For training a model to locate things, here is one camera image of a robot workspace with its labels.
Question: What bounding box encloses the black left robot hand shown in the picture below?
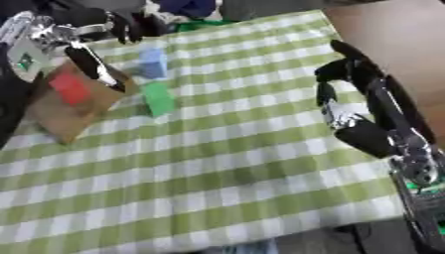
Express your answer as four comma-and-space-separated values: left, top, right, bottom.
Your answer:
31, 10, 171, 93

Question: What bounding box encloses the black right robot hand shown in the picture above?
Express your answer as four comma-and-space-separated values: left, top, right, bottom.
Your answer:
313, 39, 438, 160

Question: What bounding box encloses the tan cardboard box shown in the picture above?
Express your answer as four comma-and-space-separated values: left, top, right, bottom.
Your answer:
24, 59, 141, 145

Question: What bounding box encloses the red block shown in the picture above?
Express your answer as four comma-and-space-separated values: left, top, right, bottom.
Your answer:
47, 70, 94, 107

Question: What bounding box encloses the blue block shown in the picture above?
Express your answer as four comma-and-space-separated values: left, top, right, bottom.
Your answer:
135, 48, 171, 80

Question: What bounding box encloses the green block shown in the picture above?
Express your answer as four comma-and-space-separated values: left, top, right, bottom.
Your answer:
140, 80, 178, 118

